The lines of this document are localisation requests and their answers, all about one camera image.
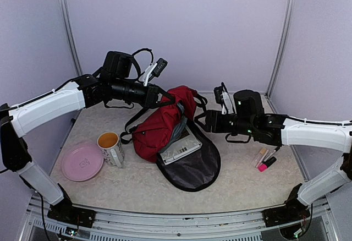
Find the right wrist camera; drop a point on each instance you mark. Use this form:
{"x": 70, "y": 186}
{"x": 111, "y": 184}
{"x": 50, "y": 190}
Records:
{"x": 222, "y": 98}

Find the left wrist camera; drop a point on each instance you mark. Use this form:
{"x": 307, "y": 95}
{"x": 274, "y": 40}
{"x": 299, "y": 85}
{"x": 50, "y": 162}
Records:
{"x": 153, "y": 71}

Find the aluminium frame post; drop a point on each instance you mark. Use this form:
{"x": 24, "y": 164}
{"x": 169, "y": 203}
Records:
{"x": 70, "y": 36}
{"x": 281, "y": 48}

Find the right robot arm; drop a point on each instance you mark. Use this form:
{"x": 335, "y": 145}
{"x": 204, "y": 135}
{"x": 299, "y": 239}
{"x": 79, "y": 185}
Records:
{"x": 244, "y": 115}

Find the right aluminium frame post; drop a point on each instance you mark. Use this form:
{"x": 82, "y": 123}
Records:
{"x": 281, "y": 48}

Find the red backpack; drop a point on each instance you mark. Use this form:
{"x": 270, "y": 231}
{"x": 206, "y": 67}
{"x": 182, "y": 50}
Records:
{"x": 164, "y": 126}

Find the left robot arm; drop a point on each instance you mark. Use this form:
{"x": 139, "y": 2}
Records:
{"x": 120, "y": 78}

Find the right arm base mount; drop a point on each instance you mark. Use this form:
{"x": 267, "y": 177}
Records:
{"x": 282, "y": 215}

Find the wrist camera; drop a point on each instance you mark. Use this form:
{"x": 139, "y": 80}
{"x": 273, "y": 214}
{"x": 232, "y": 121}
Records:
{"x": 222, "y": 98}
{"x": 153, "y": 71}

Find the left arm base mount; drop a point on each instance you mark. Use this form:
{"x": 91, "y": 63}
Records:
{"x": 73, "y": 215}

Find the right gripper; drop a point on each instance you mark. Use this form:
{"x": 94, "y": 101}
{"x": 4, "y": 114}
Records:
{"x": 212, "y": 116}

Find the black white marker pen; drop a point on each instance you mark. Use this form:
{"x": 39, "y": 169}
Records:
{"x": 271, "y": 153}

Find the left aluminium frame post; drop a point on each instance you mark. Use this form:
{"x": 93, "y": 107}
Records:
{"x": 70, "y": 36}

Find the white magazine booklet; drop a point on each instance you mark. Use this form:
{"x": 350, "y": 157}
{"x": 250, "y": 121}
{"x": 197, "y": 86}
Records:
{"x": 186, "y": 144}

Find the pink plate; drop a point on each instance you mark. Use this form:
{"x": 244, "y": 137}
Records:
{"x": 82, "y": 162}

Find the white patterned mug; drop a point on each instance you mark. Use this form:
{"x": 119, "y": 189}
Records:
{"x": 111, "y": 148}

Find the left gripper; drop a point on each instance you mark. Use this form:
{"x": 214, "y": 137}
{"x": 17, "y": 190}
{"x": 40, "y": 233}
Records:
{"x": 151, "y": 96}

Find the front aluminium rail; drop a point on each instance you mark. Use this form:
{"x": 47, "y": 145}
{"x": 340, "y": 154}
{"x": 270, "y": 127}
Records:
{"x": 111, "y": 224}

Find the pink highlighter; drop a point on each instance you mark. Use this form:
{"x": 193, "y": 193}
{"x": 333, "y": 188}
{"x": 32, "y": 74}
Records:
{"x": 266, "y": 164}

